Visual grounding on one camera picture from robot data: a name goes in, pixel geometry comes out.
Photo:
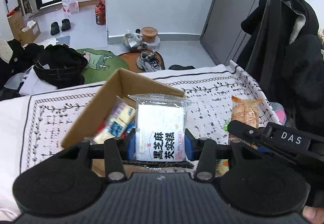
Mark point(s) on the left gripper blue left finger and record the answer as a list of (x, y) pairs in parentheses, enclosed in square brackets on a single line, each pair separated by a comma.
[(131, 144)]

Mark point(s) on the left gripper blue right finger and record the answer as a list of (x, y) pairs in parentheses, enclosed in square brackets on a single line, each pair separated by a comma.
[(193, 146)]

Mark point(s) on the purple long snack pack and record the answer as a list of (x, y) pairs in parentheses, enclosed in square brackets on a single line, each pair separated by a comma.
[(119, 118)]

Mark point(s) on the white sesame snack pack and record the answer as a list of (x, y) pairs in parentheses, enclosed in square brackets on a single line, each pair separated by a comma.
[(160, 127)]

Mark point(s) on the orange rice cracker pack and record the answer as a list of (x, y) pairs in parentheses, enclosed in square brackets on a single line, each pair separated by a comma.
[(246, 111)]

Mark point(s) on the person's right hand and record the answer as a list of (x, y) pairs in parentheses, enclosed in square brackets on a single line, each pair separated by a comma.
[(314, 215)]

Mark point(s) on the light green snack pack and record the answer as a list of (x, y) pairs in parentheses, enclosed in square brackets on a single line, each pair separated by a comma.
[(225, 127)]

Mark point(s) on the pink grey plush toy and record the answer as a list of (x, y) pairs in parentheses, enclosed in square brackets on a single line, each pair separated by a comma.
[(280, 112)]

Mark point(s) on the brown cardboard box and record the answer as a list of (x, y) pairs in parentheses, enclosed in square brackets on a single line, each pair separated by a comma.
[(122, 83)]

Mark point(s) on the grey sneaker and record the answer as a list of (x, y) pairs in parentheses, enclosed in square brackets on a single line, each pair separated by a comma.
[(148, 62)]

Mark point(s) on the green cartoon floor mat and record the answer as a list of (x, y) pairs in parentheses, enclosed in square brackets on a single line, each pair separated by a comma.
[(101, 64)]

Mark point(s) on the brown round floor mat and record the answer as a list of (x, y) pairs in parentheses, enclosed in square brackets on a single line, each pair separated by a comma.
[(130, 58)]

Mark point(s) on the black clothes pile on chair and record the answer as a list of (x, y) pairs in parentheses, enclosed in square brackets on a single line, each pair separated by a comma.
[(284, 56)]

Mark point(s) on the white patterned bed blanket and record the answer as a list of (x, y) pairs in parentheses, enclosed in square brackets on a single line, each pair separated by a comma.
[(33, 127)]

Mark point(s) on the black bag on floor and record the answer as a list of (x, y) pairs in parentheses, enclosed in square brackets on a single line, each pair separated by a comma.
[(60, 66)]

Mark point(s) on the brown lidded jar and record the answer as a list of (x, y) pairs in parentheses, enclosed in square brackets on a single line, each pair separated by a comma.
[(149, 34)]

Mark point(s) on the red oil bottle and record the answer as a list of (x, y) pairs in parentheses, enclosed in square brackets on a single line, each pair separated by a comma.
[(100, 12)]

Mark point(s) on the black slipper right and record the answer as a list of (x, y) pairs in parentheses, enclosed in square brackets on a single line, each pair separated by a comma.
[(66, 25)]

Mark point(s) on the small open cardboard box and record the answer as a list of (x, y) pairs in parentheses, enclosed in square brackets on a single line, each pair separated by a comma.
[(30, 32)]

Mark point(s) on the pink plastic bag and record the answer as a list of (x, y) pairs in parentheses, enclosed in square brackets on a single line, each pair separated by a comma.
[(70, 6)]

